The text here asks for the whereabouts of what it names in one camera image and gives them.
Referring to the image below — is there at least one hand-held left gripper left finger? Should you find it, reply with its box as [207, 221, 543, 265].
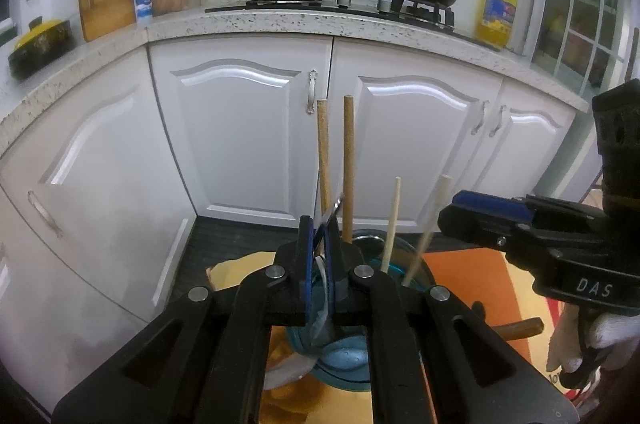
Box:
[52, 214, 321, 424]

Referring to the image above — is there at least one black gas stove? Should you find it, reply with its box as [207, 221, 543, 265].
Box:
[205, 0, 501, 50]

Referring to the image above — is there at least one dark brown chopstick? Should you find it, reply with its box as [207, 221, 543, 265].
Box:
[492, 318, 543, 341]

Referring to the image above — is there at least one white floral utensil holder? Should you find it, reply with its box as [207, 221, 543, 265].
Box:
[265, 229, 436, 392]

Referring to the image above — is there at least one white cabinet door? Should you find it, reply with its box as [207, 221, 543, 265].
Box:
[146, 38, 335, 232]
[0, 184, 166, 410]
[457, 79, 578, 210]
[0, 44, 198, 320]
[327, 38, 505, 237]

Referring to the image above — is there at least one yellow oil bottle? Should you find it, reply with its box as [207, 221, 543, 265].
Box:
[474, 0, 517, 48]

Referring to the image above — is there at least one long metal spoon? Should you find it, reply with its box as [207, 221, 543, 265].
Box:
[307, 193, 346, 345]

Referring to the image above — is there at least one pale wooden chopstick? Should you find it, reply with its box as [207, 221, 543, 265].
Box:
[380, 177, 402, 274]
[402, 174, 452, 287]

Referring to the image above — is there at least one tan wooden chopstick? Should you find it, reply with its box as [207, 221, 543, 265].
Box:
[341, 96, 356, 242]
[316, 100, 333, 217]

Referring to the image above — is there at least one glass-paned door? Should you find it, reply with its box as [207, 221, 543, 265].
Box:
[530, 0, 633, 100]

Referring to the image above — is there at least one metal cabinet door handle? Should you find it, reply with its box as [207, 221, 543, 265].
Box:
[472, 101, 488, 136]
[305, 69, 319, 115]
[489, 104, 507, 137]
[27, 190, 65, 239]

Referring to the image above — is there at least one speckled kitchen countertop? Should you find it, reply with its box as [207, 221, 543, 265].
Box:
[0, 0, 591, 150]

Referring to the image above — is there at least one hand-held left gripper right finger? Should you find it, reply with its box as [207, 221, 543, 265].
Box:
[325, 221, 576, 424]

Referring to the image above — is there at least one person's right hand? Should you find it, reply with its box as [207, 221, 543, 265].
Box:
[546, 303, 640, 376]

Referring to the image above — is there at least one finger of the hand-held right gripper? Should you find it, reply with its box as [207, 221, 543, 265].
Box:
[437, 203, 620, 315]
[451, 189, 610, 226]

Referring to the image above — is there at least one black pot with yellow lid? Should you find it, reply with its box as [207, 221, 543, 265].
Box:
[7, 18, 77, 80]

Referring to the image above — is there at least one yellow red orange printed towel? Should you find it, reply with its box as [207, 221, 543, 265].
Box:
[206, 248, 591, 424]

